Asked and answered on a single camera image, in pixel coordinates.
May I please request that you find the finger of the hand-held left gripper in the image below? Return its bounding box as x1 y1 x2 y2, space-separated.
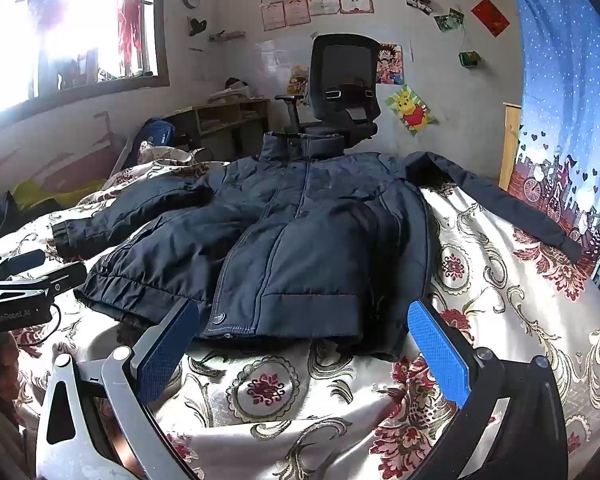
0 249 47 282
0 261 88 306

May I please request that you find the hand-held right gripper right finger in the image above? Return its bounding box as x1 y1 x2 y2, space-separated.
406 299 570 480

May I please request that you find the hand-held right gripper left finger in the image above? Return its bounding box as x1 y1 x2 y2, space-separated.
34 299 201 480

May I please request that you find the navy padded jacket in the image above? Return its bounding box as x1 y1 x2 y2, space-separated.
51 130 583 361

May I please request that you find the yellow green cloth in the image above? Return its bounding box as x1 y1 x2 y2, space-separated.
11 177 106 211

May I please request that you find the floral blanket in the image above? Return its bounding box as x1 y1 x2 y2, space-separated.
0 145 600 480

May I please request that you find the blue backpack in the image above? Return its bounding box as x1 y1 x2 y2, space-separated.
130 118 177 168

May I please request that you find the wooden cabinet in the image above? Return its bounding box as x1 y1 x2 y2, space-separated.
498 102 523 191

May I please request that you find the wooden desk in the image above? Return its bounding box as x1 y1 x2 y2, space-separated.
162 97 271 158

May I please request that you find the yellow bear poster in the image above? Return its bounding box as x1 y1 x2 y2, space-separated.
385 85 438 136

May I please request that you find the window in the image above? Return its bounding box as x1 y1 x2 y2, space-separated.
0 0 171 131

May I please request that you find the pale clutter pile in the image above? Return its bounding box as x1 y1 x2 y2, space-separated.
210 77 253 103

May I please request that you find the red hanging garment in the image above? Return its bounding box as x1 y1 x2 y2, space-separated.
117 0 143 66

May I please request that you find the black office chair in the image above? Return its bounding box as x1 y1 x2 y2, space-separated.
275 34 383 148

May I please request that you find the cartoon character poster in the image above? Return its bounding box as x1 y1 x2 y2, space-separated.
376 43 405 86

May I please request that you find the blue printed curtain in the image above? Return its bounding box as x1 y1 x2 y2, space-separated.
502 0 600 301

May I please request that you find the colourful comic poster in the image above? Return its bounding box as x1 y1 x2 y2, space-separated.
287 64 311 96

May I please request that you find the green photo card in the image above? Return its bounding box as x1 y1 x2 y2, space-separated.
434 7 465 32

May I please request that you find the red paper envelope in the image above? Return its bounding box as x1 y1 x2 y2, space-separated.
471 0 510 37

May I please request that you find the black cable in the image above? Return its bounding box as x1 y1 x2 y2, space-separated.
27 302 63 348

